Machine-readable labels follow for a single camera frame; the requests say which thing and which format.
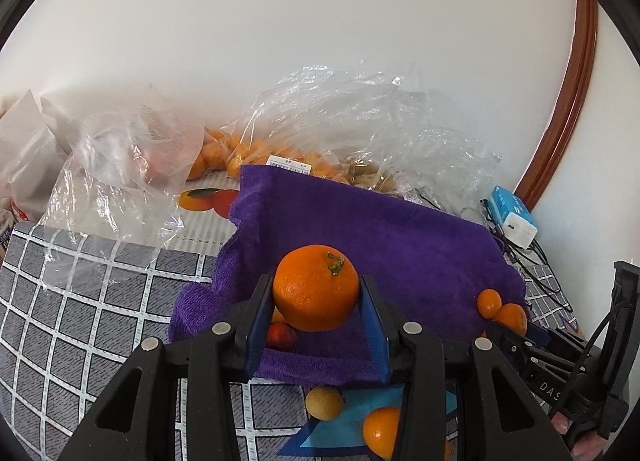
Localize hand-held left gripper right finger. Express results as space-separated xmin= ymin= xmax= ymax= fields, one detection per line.
xmin=360 ymin=275 xmax=573 ymax=461

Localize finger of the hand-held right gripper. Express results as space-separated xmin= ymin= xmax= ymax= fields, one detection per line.
xmin=527 ymin=323 xmax=586 ymax=357
xmin=485 ymin=321 xmax=538 ymax=362

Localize large orange with stem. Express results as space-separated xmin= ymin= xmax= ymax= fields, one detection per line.
xmin=272 ymin=244 xmax=361 ymax=333

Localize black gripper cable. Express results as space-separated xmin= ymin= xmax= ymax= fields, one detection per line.
xmin=562 ymin=301 xmax=626 ymax=442

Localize person's right hand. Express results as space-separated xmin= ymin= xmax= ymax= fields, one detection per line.
xmin=550 ymin=413 xmax=611 ymax=461

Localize purple towel covered tray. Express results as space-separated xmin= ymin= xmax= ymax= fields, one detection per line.
xmin=167 ymin=165 xmax=531 ymax=387

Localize small red fruit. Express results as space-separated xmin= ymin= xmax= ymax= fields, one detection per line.
xmin=266 ymin=322 xmax=298 ymax=349

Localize large clear plastic bag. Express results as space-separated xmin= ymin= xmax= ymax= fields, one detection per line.
xmin=235 ymin=61 xmax=501 ymax=214

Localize bagged pile of brown longans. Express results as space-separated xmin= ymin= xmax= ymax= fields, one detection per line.
xmin=345 ymin=156 xmax=401 ymax=196

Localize black power cables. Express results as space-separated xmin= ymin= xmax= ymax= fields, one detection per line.
xmin=477 ymin=198 xmax=576 ymax=314

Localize blue white power strip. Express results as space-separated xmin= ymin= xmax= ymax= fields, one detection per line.
xmin=487 ymin=186 xmax=538 ymax=249

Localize fruit printed carton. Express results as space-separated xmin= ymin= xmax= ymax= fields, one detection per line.
xmin=160 ymin=176 xmax=243 ymax=254

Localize grey checked tablecloth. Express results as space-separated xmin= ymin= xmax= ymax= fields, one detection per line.
xmin=0 ymin=221 xmax=586 ymax=461

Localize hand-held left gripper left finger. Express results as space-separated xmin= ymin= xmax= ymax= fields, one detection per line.
xmin=60 ymin=273 xmax=275 ymax=461

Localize brown wooden door frame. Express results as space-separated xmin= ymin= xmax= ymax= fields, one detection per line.
xmin=515 ymin=0 xmax=599 ymax=209

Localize small yellow longan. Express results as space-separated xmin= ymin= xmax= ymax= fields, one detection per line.
xmin=305 ymin=387 xmax=345 ymax=422

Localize white plastic bag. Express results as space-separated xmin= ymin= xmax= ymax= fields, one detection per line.
xmin=0 ymin=91 xmax=83 ymax=222

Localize bagged pile of oranges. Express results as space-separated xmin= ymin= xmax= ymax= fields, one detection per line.
xmin=185 ymin=127 xmax=351 ymax=184

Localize small clear plastic bag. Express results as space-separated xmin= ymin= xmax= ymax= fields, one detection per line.
xmin=42 ymin=108 xmax=206 ymax=287

